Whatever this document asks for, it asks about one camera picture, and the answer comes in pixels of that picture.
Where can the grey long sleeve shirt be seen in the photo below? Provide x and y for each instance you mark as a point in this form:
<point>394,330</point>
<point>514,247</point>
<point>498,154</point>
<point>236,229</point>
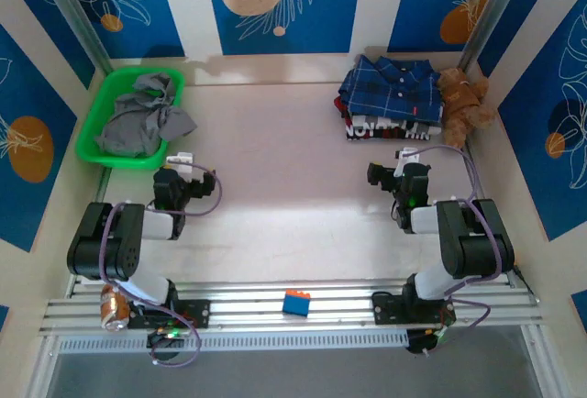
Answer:
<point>133,127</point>

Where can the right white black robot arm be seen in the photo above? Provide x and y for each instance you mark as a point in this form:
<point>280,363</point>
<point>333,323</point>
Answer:
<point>477,242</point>

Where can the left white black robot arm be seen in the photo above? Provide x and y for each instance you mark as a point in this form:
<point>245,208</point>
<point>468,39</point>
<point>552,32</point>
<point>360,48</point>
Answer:
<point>98,242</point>

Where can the black white print folded shirt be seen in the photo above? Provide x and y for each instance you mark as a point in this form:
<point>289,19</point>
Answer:
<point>390,131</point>

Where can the red black folded shirt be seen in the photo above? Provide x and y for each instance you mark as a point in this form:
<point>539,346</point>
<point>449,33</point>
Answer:
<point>339,105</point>

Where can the blue plaid folded shirt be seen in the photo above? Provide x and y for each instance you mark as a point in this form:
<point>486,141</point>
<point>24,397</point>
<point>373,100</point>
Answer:
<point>390,91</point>

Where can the brown teddy bear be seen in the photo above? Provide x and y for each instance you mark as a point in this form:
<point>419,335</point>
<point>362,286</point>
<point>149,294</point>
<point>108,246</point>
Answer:
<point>458,100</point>

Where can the green plastic basket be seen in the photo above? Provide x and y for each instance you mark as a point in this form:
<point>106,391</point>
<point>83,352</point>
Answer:
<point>98,95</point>

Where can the blue orange toy brick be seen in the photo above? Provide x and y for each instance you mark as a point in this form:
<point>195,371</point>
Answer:
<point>295,304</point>

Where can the black controller board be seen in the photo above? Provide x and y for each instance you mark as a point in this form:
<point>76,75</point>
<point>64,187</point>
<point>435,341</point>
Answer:
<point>424,340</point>
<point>165,338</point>

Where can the aluminium side rail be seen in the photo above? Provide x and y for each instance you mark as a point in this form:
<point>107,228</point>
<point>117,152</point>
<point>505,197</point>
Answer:
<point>468,164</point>

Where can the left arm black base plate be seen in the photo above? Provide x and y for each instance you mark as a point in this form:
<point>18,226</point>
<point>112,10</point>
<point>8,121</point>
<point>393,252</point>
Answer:
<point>192,313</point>

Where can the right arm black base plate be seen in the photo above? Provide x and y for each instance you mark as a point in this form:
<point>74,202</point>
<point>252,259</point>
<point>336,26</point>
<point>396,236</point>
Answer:
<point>390,308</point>

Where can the aluminium rail frame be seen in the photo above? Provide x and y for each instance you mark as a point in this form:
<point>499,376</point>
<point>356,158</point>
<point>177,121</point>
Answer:
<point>257,306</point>

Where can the aluminium corner post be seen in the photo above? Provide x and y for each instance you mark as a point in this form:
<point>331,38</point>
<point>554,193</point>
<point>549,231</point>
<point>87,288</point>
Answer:
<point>75,13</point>
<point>490,13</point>

